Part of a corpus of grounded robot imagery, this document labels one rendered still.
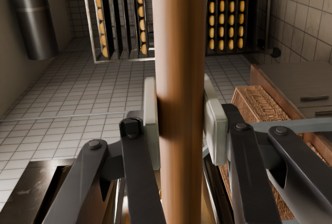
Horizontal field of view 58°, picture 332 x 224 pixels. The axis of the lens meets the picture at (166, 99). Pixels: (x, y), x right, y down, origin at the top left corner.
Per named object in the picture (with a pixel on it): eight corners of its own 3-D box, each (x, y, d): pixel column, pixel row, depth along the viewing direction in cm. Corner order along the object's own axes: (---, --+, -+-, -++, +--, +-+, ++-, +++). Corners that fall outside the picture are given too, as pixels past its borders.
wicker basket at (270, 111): (291, 217, 147) (235, 221, 147) (255, 151, 199) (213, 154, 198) (305, 132, 127) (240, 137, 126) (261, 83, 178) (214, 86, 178)
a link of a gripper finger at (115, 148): (147, 181, 15) (86, 186, 15) (147, 129, 19) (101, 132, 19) (145, 156, 14) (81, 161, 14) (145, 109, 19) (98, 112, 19)
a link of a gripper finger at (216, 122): (214, 120, 15) (228, 119, 15) (197, 73, 22) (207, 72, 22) (213, 167, 17) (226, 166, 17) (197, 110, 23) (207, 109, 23)
